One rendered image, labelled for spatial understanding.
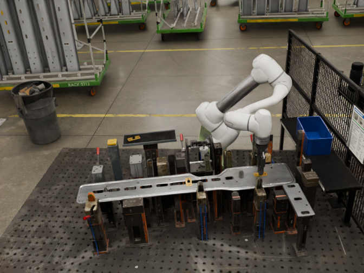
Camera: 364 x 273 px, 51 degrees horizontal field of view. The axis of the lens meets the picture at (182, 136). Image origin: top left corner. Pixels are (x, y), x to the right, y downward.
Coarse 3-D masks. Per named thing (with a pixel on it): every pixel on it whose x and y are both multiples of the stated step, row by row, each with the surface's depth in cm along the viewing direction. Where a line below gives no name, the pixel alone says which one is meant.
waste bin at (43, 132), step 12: (24, 84) 490; (36, 84) 496; (48, 84) 490; (12, 96) 466; (24, 96) 453; (36, 96) 456; (48, 96) 468; (24, 108) 460; (36, 108) 464; (48, 108) 476; (24, 120) 481; (36, 120) 475; (48, 120) 482; (36, 132) 484; (48, 132) 489; (60, 132) 514
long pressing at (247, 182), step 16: (160, 176) 254; (176, 176) 253; (192, 176) 252; (208, 176) 250; (224, 176) 250; (272, 176) 246; (288, 176) 245; (80, 192) 245; (112, 192) 243; (128, 192) 242; (144, 192) 241; (160, 192) 240; (176, 192) 239; (192, 192) 240
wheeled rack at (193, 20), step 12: (168, 0) 937; (156, 12) 797; (168, 12) 938; (180, 12) 920; (192, 12) 922; (204, 12) 917; (168, 24) 845; (180, 24) 838; (192, 24) 816; (204, 24) 843
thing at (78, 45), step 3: (69, 3) 797; (69, 6) 797; (69, 9) 798; (72, 15) 811; (72, 18) 811; (72, 21) 811; (72, 24) 811; (75, 30) 828; (75, 33) 828; (75, 36) 829; (78, 42) 834; (78, 45) 838; (81, 45) 838; (78, 48) 826
